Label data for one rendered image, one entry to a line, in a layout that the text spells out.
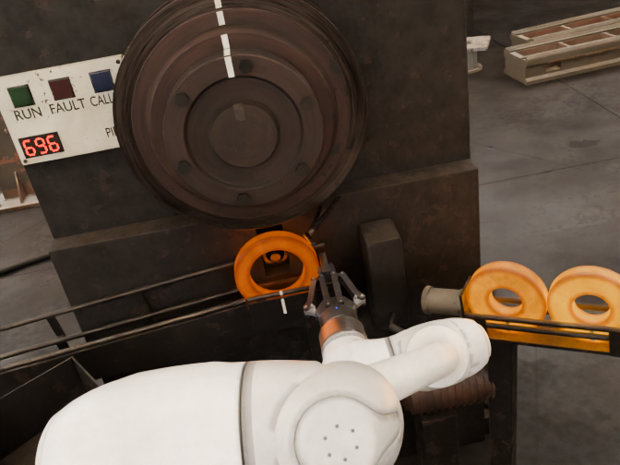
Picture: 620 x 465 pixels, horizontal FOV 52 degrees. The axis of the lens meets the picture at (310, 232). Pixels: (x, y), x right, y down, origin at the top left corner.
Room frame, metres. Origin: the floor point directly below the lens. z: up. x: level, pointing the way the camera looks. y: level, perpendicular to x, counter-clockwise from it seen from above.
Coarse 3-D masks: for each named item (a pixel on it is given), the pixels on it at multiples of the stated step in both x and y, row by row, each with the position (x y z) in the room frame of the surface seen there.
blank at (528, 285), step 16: (480, 272) 1.02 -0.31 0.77; (496, 272) 1.00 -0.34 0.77; (512, 272) 0.98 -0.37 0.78; (528, 272) 0.98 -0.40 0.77; (480, 288) 1.01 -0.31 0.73; (496, 288) 1.00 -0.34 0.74; (512, 288) 0.98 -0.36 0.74; (528, 288) 0.96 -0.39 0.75; (544, 288) 0.97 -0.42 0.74; (480, 304) 1.01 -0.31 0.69; (496, 304) 1.02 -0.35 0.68; (528, 304) 0.96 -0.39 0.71; (544, 304) 0.95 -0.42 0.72
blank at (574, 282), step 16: (576, 272) 0.93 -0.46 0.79; (592, 272) 0.91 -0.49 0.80; (608, 272) 0.91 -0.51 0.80; (560, 288) 0.93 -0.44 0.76; (576, 288) 0.92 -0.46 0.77; (592, 288) 0.90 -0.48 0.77; (608, 288) 0.89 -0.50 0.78; (560, 304) 0.93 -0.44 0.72; (576, 304) 0.94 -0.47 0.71; (608, 304) 0.89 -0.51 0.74; (560, 320) 0.93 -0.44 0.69; (576, 320) 0.92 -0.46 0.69; (592, 320) 0.91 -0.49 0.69; (608, 320) 0.89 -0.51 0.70
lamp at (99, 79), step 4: (100, 72) 1.26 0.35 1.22; (104, 72) 1.26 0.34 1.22; (108, 72) 1.26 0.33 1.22; (92, 76) 1.26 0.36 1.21; (96, 76) 1.26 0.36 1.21; (100, 76) 1.26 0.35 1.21; (104, 76) 1.26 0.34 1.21; (108, 76) 1.26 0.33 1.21; (92, 80) 1.26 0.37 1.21; (96, 80) 1.26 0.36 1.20; (100, 80) 1.26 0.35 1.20; (104, 80) 1.26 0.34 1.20; (108, 80) 1.26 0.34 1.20; (96, 84) 1.26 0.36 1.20; (100, 84) 1.26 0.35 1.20; (104, 84) 1.26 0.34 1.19; (108, 84) 1.26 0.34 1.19; (112, 84) 1.26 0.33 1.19; (96, 88) 1.26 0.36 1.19; (100, 88) 1.26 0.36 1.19; (104, 88) 1.26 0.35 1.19; (108, 88) 1.26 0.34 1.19; (112, 88) 1.26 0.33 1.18
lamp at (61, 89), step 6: (66, 78) 1.26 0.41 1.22; (54, 84) 1.26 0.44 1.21; (60, 84) 1.26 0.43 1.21; (66, 84) 1.26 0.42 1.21; (54, 90) 1.26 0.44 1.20; (60, 90) 1.26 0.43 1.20; (66, 90) 1.26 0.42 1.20; (54, 96) 1.26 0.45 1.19; (60, 96) 1.26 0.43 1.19; (66, 96) 1.26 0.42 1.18; (72, 96) 1.26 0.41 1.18
